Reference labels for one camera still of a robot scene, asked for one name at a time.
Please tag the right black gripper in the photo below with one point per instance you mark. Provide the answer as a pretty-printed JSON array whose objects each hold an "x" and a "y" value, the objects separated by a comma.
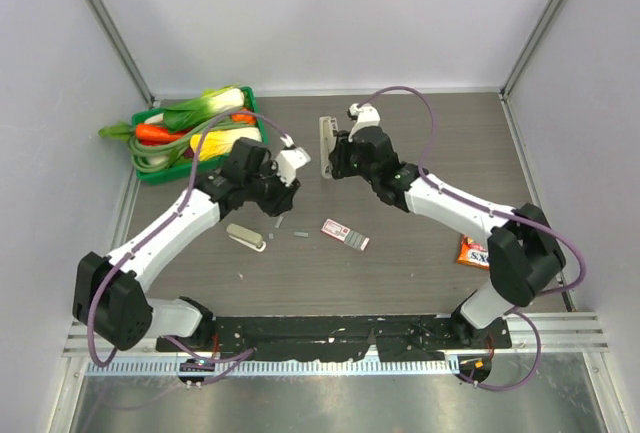
[{"x": 338, "y": 157}]

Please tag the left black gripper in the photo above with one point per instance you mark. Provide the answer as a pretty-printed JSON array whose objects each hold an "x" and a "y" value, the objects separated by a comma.
[{"x": 283, "y": 199}]

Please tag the black and beige stapler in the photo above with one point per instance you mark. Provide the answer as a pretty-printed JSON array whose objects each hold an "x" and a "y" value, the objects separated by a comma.
[{"x": 328, "y": 131}]

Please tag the small beige stapler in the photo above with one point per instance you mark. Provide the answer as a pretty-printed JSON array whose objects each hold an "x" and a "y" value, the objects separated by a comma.
[{"x": 246, "y": 237}]

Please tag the red white staple box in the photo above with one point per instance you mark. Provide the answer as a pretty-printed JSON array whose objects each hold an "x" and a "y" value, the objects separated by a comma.
[{"x": 345, "y": 235}]

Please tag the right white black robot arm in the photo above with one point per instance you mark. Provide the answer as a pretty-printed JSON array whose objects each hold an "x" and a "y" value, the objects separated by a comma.
[{"x": 524, "y": 256}]

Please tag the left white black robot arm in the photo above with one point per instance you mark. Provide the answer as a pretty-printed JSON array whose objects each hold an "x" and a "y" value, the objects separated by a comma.
[{"x": 110, "y": 296}]

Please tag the yellow napa cabbage toy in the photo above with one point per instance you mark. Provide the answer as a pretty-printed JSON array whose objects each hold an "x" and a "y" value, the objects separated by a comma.
[{"x": 218, "y": 143}]

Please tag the small orange carrot piece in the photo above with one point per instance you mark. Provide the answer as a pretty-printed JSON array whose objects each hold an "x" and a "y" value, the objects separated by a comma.
[{"x": 243, "y": 116}]

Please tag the green plastic tray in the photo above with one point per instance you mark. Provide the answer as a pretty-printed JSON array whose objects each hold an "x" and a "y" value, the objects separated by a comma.
[{"x": 155, "y": 116}]

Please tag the green white bok choy toy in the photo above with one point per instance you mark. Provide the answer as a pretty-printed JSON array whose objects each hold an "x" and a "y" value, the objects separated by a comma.
[{"x": 191, "y": 113}]

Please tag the green long beans toy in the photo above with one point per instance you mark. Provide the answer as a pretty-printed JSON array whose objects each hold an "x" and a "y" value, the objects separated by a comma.
[{"x": 152, "y": 159}]

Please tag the orange snack packet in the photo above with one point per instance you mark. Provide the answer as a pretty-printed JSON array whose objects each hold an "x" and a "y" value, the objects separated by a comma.
[{"x": 472, "y": 253}]

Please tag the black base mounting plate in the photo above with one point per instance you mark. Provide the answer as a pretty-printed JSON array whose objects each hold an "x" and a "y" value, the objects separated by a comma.
[{"x": 340, "y": 338}]

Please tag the orange carrot toy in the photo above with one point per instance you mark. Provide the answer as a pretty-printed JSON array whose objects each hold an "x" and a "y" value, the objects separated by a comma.
[{"x": 154, "y": 135}]

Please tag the green leaf outside tray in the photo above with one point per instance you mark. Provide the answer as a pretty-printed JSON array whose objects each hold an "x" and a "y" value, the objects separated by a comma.
[{"x": 120, "y": 131}]

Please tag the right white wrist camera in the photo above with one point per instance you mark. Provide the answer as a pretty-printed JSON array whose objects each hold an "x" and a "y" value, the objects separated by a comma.
[{"x": 363, "y": 115}]

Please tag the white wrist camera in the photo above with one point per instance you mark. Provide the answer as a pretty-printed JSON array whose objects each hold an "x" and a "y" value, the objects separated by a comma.
[
  {"x": 363, "y": 115},
  {"x": 289, "y": 160}
]

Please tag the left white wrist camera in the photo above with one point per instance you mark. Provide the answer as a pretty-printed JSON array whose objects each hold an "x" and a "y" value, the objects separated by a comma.
[{"x": 289, "y": 160}]

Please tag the aluminium rail front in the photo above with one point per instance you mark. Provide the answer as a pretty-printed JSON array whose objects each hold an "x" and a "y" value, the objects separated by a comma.
[{"x": 559, "y": 332}]

